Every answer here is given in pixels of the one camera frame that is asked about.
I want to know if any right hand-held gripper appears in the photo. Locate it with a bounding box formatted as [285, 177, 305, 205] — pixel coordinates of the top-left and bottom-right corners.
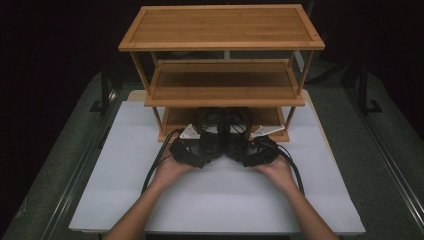
[241, 124, 286, 168]

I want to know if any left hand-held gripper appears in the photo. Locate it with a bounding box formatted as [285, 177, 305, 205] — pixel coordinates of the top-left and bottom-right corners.
[168, 123, 215, 170]

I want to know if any black leather shoe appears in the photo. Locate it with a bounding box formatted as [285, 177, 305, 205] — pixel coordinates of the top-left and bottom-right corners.
[224, 107, 255, 162]
[194, 107, 228, 161]

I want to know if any wooden three-tier shoe rack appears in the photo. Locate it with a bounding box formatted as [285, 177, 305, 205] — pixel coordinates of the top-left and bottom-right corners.
[117, 3, 326, 144]

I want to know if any person's right hand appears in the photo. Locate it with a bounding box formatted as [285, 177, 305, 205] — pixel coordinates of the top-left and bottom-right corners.
[253, 154, 298, 195]

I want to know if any person's left hand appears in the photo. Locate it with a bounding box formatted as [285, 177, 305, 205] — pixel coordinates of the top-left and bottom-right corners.
[150, 145, 195, 194]

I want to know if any white foam mat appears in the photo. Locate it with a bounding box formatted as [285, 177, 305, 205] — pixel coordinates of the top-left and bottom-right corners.
[68, 99, 366, 236]

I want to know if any black metal stand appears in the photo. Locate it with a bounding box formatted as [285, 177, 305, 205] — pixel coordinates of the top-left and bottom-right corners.
[89, 62, 117, 117]
[357, 62, 384, 117]

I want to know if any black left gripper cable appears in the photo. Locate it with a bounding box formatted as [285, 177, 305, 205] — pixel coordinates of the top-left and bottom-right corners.
[140, 127, 185, 196]

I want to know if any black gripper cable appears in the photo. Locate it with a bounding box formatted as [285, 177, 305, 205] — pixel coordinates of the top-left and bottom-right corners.
[140, 127, 185, 196]
[264, 138, 306, 197]

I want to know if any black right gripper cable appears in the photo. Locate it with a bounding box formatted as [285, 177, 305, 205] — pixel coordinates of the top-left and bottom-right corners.
[264, 138, 306, 197]

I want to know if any metal frame rail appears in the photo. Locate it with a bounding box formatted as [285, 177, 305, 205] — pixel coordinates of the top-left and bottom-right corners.
[39, 87, 125, 240]
[344, 87, 424, 224]

